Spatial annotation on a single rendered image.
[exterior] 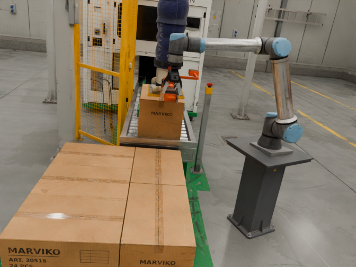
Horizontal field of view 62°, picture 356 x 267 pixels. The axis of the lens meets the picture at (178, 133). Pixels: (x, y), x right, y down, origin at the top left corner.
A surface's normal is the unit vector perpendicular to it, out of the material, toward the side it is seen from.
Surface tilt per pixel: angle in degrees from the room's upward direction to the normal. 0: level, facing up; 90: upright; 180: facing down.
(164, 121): 90
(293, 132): 90
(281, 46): 78
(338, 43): 90
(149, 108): 90
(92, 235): 0
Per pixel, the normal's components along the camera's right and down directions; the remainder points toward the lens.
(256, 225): 0.47, 0.37
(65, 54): 0.07, 0.35
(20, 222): 0.11, -0.92
